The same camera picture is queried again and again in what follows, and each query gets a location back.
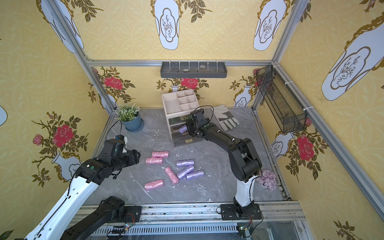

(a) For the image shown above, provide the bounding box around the purple trash bag roll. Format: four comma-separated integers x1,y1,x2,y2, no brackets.
177,165,195,180
186,170,205,181
176,159,195,167
179,125,188,134

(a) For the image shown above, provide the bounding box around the beige drawer organizer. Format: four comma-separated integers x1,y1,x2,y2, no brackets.
162,89,199,147

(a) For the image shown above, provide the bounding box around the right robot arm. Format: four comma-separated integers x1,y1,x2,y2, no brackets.
186,120,262,214

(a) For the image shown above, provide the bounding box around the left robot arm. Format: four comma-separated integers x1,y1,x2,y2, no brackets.
25,150,141,240

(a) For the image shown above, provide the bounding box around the pink trash bag roll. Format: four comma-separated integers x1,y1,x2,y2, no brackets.
152,151,170,158
165,167,180,185
145,179,164,191
146,157,164,165

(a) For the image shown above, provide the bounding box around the grey work glove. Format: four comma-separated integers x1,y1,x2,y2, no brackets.
214,105,240,131

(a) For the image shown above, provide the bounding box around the potted green plant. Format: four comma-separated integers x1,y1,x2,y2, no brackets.
117,104,144,133

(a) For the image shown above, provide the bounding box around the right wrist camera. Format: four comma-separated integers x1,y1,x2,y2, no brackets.
191,109,210,127

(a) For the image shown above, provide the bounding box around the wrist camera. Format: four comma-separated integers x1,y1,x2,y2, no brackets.
191,109,210,127
100,135,125,159

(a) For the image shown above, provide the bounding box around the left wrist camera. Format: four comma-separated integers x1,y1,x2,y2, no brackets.
100,135,125,159

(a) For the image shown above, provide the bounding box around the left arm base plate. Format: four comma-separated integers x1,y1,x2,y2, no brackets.
122,205,142,224

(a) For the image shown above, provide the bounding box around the grey wall shelf tray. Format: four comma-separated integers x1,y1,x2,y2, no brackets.
160,61,228,79

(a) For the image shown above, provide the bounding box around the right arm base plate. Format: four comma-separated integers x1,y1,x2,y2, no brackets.
220,203,263,221

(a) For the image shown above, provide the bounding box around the black wire mesh basket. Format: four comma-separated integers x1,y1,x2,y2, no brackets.
255,66,307,134

